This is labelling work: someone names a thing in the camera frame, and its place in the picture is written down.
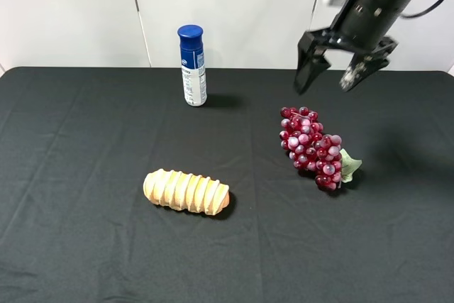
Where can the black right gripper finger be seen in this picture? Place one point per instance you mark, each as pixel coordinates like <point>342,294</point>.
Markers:
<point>361,67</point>
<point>311,61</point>

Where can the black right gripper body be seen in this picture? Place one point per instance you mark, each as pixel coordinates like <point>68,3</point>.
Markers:
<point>360,27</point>

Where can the red artificial grape bunch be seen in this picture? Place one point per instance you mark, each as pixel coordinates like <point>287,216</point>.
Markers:
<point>313,150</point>

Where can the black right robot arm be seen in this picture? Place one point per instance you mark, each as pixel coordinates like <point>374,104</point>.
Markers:
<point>360,28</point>

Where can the blue and white bottle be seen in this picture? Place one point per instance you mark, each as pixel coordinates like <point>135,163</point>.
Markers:
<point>192,64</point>

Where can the ridged bread loaf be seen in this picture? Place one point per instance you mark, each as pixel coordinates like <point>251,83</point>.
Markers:
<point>180,191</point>

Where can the black tablecloth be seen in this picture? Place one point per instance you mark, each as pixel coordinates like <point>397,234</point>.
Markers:
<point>77,144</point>

